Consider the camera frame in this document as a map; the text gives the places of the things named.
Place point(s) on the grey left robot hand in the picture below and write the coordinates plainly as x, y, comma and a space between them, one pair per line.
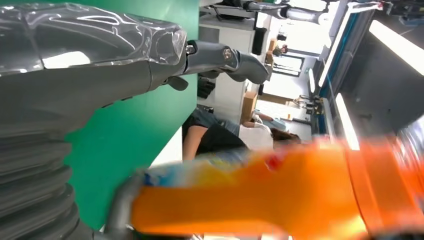
82, 82

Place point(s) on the orange plastic bottle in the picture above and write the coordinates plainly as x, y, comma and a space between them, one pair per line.
265, 198

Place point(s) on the green table mat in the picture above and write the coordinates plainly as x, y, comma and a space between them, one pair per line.
132, 126

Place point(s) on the white desk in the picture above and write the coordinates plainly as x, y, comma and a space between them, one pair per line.
170, 149

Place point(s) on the person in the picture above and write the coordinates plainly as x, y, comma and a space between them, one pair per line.
218, 139
271, 123

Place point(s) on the brown cardboard box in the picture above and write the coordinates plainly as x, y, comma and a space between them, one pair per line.
249, 106

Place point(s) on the white ceiling light strip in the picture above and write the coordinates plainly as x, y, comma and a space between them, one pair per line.
346, 122
397, 46

